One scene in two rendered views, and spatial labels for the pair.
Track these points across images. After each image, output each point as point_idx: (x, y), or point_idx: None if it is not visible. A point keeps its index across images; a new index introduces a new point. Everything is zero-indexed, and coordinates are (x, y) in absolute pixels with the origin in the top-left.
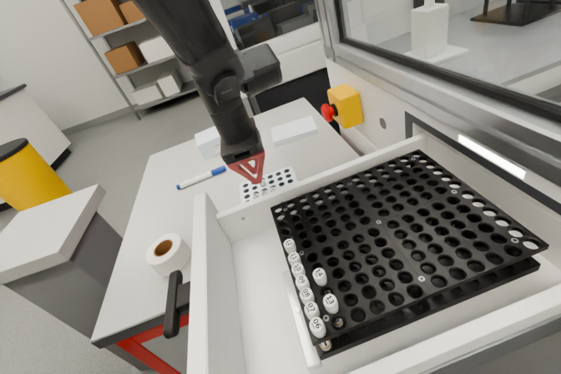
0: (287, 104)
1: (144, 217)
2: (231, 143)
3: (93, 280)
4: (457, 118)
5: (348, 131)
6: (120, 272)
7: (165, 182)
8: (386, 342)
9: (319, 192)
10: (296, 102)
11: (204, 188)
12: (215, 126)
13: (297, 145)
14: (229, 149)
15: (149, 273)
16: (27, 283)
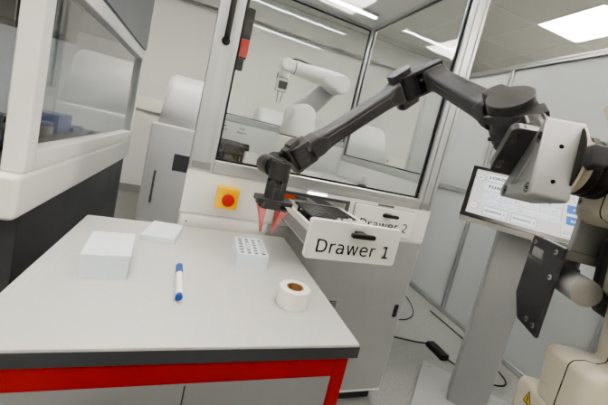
0: (85, 221)
1: (213, 330)
2: (283, 199)
3: None
4: (308, 185)
5: (201, 223)
6: (297, 337)
7: (138, 314)
8: None
9: (310, 213)
10: (92, 219)
11: (198, 283)
12: (281, 189)
13: (187, 238)
14: (288, 202)
15: (301, 316)
16: None
